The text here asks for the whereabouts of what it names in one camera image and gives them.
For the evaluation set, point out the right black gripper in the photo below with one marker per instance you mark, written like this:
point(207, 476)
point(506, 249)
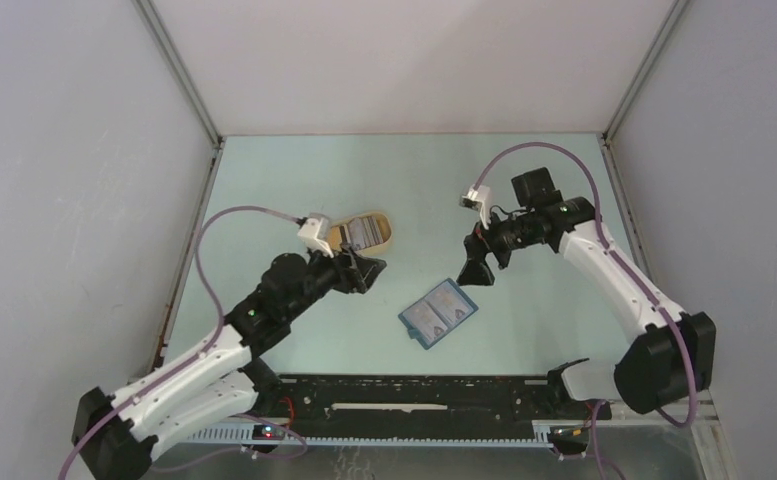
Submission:
point(477, 245)

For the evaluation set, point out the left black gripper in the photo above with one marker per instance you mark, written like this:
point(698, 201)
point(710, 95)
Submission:
point(355, 273)

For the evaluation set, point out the blue leather card holder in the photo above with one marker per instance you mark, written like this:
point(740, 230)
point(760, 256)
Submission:
point(412, 333)

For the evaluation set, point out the silver VIP credit card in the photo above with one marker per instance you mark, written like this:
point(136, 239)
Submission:
point(426, 322)

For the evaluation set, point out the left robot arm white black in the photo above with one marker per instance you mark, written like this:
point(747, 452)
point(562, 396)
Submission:
point(119, 435)

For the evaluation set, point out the stack of cards in tray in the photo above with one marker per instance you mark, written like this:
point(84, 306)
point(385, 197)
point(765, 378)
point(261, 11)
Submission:
point(361, 232)

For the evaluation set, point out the beige oval card tray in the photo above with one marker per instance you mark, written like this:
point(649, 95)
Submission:
point(368, 235)

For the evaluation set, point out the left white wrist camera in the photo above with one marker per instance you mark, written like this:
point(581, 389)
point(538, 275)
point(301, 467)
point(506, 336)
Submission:
point(314, 231)

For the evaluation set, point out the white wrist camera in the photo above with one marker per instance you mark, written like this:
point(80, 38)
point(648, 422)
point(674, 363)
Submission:
point(314, 231)
point(478, 198)

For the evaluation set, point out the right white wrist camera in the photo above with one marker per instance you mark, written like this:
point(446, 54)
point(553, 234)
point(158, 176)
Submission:
point(478, 198)

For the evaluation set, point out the white strip on rail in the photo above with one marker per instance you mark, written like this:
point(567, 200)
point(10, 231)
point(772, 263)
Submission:
point(382, 406)

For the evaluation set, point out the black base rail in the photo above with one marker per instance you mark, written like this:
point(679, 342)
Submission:
point(414, 407)

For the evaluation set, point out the aluminium frame front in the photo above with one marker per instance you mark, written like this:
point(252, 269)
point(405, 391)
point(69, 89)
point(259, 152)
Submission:
point(401, 424)

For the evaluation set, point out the right controller board with wires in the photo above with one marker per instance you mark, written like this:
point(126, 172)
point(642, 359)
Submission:
point(572, 434)

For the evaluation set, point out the controller board with wires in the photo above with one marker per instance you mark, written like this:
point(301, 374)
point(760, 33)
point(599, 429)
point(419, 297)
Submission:
point(268, 432)
point(572, 434)

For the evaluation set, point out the left controller board with wires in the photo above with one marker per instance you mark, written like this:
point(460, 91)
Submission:
point(268, 432)

